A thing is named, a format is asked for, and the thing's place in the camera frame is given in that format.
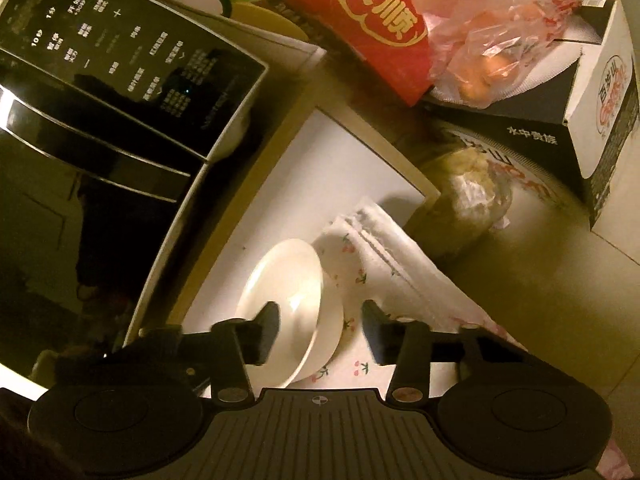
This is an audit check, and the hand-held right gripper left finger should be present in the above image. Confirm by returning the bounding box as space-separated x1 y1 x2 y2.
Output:
122 301 282 407

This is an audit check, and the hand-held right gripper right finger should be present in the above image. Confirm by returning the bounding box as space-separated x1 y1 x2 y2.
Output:
361 299 537 407

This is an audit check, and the small cream bowl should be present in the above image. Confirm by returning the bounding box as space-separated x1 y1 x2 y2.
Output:
235 239 325 383
260 265 346 392

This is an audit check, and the cherry print tablecloth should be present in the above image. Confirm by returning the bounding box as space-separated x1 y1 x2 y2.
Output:
287 199 638 480

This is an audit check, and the wrapped food in plastic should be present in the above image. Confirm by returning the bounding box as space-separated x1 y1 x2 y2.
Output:
407 127 516 256

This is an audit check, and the white rectangular board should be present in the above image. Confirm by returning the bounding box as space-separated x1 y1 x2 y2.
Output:
122 106 442 396

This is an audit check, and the round printed container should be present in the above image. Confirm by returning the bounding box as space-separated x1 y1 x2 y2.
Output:
440 127 593 211

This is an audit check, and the black and white carton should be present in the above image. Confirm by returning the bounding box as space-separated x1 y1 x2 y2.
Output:
420 0 640 233

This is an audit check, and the black microwave oven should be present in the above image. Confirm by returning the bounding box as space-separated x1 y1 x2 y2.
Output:
0 0 268 396

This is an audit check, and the red gift box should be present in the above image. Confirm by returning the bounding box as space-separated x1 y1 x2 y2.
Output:
285 0 436 107

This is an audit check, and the yellow dish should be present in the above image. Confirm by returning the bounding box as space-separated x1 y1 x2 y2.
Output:
232 2 308 43

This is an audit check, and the clear plastic bag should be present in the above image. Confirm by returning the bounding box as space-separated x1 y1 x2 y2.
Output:
400 0 601 111

